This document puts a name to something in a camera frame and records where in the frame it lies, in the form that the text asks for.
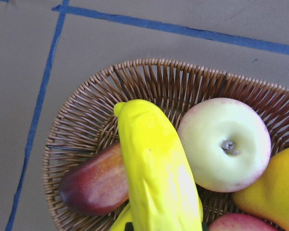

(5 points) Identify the yellow orange mango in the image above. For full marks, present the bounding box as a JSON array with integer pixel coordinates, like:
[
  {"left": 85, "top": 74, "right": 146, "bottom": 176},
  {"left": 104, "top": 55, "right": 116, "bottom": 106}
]
[{"left": 232, "top": 148, "right": 289, "bottom": 231}]

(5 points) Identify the dark red fruit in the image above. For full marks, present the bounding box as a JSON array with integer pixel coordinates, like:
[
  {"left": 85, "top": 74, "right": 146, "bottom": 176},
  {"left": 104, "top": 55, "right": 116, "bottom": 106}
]
[{"left": 59, "top": 142, "right": 129, "bottom": 216}]

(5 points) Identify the pink white peach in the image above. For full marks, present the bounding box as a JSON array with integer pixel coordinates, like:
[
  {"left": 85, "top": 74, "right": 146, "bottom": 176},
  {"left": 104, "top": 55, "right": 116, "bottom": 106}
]
[
  {"left": 209, "top": 213, "right": 276, "bottom": 231},
  {"left": 178, "top": 98, "right": 271, "bottom": 193}
]

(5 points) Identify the brown wicker basket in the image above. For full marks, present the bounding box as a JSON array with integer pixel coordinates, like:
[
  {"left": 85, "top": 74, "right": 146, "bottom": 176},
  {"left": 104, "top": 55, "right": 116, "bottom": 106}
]
[{"left": 42, "top": 58, "right": 289, "bottom": 231}]

